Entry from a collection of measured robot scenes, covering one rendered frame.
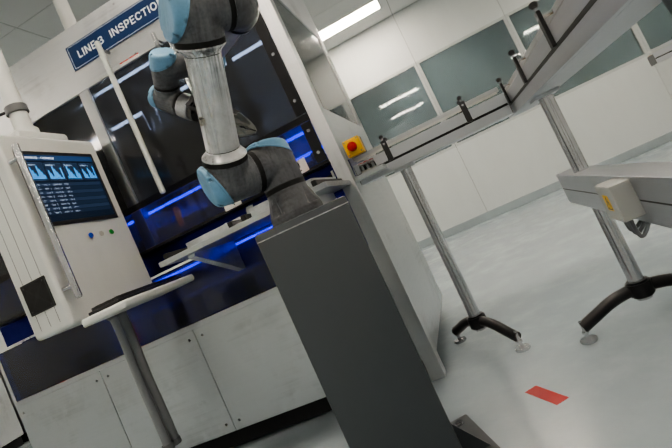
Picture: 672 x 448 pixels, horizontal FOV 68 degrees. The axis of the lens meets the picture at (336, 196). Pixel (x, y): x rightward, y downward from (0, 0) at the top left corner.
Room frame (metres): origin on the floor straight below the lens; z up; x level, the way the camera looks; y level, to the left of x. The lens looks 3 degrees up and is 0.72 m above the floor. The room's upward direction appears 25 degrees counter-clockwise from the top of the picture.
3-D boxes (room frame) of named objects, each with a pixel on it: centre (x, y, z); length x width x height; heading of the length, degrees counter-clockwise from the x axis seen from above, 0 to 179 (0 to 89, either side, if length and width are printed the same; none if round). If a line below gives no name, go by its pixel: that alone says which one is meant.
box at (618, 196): (1.20, -0.61, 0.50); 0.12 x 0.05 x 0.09; 167
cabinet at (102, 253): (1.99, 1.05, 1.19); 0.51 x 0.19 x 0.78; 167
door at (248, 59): (2.10, 0.17, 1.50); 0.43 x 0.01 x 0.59; 77
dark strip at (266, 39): (2.05, -0.01, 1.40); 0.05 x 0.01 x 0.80; 77
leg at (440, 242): (2.15, -0.32, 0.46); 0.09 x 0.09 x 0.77; 77
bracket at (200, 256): (2.00, 0.54, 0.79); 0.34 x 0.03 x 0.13; 167
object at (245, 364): (2.75, 0.79, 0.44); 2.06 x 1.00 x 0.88; 77
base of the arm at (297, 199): (1.36, 0.12, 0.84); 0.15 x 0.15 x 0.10
